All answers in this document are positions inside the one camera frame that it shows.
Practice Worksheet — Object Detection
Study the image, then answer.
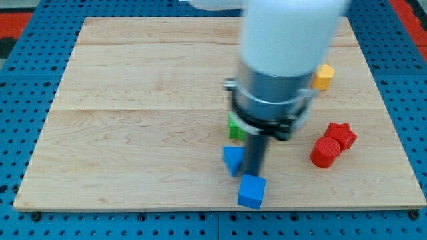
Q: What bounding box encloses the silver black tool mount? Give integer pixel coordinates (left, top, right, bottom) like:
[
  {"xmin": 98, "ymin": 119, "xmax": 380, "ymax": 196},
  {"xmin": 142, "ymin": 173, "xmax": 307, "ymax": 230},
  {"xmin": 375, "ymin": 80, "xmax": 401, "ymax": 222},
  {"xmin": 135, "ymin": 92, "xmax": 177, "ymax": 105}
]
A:
[{"xmin": 224, "ymin": 61, "xmax": 319, "ymax": 141}]

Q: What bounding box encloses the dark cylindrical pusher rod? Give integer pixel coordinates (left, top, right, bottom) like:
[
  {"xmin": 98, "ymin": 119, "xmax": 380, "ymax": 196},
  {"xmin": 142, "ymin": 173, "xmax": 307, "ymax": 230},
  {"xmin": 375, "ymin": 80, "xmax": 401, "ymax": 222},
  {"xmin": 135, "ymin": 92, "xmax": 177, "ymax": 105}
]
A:
[{"xmin": 242, "ymin": 133, "xmax": 269, "ymax": 176}]

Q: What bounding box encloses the red star block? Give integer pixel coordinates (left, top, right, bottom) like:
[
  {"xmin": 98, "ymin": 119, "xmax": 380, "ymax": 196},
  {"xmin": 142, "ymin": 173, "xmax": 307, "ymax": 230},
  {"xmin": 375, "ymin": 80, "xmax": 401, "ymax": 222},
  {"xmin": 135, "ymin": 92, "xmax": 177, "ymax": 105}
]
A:
[{"xmin": 324, "ymin": 123, "xmax": 358, "ymax": 151}]

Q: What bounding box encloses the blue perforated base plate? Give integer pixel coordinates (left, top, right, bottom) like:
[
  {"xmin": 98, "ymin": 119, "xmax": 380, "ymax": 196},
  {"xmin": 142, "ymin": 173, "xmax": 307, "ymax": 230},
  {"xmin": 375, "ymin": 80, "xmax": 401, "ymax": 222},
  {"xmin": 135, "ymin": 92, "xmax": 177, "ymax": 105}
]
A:
[{"xmin": 0, "ymin": 0, "xmax": 427, "ymax": 240}]

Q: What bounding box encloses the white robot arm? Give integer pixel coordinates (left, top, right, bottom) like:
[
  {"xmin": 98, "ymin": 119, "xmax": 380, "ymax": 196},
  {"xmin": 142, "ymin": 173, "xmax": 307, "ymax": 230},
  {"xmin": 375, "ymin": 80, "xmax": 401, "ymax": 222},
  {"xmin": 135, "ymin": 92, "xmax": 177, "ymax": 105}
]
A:
[{"xmin": 188, "ymin": 0, "xmax": 350, "ymax": 176}]

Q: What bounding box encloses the yellow pentagon block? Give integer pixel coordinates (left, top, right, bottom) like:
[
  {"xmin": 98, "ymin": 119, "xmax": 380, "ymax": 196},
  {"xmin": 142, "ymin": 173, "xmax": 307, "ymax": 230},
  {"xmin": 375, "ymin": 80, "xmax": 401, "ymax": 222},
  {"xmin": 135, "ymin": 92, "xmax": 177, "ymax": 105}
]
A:
[{"xmin": 312, "ymin": 64, "xmax": 335, "ymax": 91}]

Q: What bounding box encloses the blue cube block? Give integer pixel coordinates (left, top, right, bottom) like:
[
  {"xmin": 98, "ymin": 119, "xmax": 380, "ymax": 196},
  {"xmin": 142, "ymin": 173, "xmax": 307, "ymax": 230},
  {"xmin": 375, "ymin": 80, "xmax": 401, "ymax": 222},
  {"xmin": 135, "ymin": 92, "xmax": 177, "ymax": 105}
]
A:
[{"xmin": 237, "ymin": 175, "xmax": 266, "ymax": 210}]

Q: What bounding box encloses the blue triangle block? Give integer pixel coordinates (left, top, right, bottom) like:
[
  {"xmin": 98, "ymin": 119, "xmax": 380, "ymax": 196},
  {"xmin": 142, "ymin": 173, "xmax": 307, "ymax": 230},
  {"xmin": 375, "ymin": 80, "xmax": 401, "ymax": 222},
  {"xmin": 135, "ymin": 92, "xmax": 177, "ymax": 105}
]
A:
[{"xmin": 223, "ymin": 146, "xmax": 245, "ymax": 177}]

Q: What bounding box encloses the wooden board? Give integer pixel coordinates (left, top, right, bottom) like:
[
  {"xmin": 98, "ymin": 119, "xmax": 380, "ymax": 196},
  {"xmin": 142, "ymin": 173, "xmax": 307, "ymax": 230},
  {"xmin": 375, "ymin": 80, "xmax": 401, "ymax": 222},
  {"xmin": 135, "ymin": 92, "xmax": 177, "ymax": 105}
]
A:
[{"xmin": 12, "ymin": 16, "xmax": 427, "ymax": 213}]

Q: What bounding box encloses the red cylinder block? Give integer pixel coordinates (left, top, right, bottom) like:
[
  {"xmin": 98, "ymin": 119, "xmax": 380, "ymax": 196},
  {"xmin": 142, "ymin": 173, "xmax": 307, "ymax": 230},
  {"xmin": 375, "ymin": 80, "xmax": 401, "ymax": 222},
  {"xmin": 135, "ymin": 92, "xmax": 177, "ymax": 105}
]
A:
[{"xmin": 310, "ymin": 137, "xmax": 341, "ymax": 168}]

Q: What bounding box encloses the green block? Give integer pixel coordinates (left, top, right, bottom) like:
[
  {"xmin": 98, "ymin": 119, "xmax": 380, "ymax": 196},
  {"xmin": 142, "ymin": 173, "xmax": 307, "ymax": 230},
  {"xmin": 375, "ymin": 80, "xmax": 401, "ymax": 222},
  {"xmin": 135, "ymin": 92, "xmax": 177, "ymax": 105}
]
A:
[{"xmin": 228, "ymin": 111, "xmax": 246, "ymax": 141}]

